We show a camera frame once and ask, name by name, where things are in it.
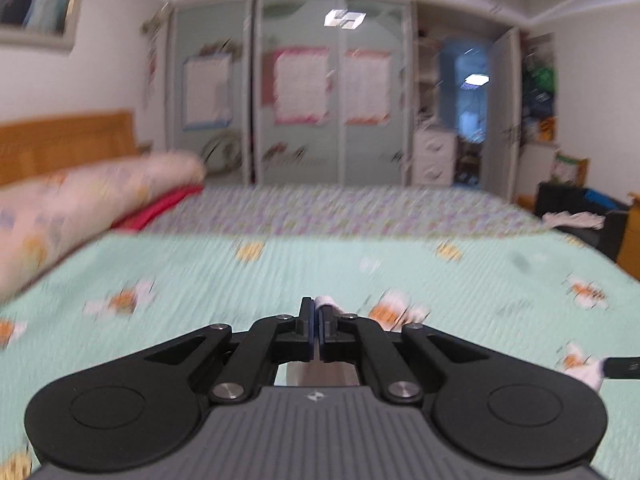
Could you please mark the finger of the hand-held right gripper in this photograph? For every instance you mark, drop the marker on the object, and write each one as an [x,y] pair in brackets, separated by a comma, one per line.
[622,367]

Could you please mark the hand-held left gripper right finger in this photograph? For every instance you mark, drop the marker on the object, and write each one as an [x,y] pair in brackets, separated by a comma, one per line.
[324,325]

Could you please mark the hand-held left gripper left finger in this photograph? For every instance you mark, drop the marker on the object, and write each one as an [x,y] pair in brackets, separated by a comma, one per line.
[311,325]

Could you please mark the white blue floral shirt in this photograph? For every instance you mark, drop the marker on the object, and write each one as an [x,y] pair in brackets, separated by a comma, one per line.
[327,301]

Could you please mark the wooden side cabinet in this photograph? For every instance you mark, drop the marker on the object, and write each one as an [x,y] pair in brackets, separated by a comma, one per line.
[631,245]

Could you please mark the green quilted bee blanket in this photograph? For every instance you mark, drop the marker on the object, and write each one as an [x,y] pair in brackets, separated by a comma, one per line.
[200,270]

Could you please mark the white cloth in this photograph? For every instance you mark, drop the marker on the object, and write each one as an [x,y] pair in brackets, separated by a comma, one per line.
[575,220]

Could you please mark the blue cloth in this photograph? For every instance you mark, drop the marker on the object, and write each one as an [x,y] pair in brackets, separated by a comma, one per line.
[605,197]

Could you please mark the sliding door wardrobe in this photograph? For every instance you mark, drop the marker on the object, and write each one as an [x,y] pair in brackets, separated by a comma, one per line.
[255,160]

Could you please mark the black chair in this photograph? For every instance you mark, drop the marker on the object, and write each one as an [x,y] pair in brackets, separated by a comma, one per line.
[565,200]

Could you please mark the red cloth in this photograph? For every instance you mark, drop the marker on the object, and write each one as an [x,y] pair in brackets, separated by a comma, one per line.
[160,205]

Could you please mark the white drawer unit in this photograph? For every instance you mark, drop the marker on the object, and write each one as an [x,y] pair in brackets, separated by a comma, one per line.
[435,157]

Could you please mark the orange package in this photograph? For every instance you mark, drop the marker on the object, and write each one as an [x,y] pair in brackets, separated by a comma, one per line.
[542,131]

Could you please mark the dark blue hanging bag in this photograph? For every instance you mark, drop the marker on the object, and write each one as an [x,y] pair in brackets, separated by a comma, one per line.
[539,107]

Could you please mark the white door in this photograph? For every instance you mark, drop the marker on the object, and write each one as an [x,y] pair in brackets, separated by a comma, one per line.
[505,115]

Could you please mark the green hanging bag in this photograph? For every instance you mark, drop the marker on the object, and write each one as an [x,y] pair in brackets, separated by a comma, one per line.
[542,77]

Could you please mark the wooden headboard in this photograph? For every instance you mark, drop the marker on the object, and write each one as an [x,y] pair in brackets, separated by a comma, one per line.
[65,140]

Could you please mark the pink-bordered wall chart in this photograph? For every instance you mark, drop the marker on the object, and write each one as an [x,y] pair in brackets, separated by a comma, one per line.
[300,85]

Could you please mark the orange-bordered wall chart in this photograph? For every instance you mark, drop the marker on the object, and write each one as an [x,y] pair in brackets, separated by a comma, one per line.
[367,87]

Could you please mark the blue-bordered wall chart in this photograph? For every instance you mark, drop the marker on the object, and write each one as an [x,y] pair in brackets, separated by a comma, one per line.
[207,90]

